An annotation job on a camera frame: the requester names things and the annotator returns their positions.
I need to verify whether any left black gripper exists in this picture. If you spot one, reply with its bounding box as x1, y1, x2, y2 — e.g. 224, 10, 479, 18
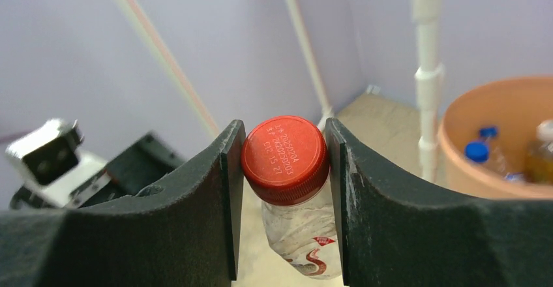
9, 185, 65, 209

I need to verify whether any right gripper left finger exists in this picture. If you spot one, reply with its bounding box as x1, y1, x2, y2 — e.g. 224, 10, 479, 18
1, 120, 245, 286

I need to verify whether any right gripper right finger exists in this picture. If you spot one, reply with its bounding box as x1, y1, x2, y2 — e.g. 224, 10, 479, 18
325, 118, 552, 286

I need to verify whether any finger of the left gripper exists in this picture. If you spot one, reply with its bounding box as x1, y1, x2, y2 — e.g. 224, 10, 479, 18
106, 132, 186, 194

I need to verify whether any small red cap bottle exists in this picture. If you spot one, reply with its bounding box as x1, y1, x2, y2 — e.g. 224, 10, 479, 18
241, 115, 342, 280

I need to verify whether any blue label water bottle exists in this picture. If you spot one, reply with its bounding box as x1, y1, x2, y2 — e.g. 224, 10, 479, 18
464, 141, 526, 183

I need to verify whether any yellow tea bottle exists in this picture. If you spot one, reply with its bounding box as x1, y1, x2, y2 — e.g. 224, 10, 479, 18
524, 119, 552, 185

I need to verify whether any large Pepsi bottle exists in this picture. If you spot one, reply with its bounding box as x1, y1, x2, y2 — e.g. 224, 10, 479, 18
479, 126, 512, 177

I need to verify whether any orange plastic bin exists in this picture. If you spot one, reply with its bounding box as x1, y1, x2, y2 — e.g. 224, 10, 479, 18
438, 76, 552, 199

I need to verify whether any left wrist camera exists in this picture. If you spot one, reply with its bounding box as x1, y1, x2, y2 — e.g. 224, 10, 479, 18
5, 118, 112, 209

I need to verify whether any white PVC pipe frame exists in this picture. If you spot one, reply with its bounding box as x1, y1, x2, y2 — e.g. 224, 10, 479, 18
116, 0, 444, 182

